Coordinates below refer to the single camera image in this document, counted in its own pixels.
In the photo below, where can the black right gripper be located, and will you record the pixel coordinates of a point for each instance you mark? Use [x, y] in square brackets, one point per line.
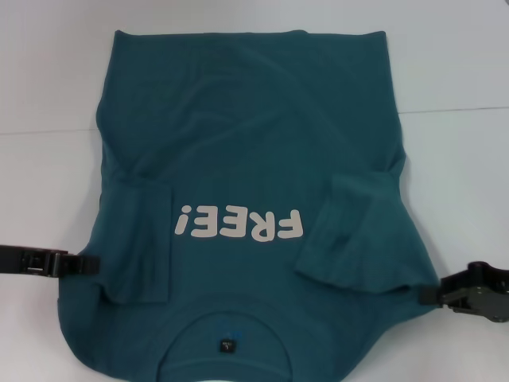
[483, 290]

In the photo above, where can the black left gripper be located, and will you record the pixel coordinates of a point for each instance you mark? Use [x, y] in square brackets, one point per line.
[28, 259]

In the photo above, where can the blue shirt with FREE print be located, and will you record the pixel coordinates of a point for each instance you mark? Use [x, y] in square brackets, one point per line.
[246, 119]

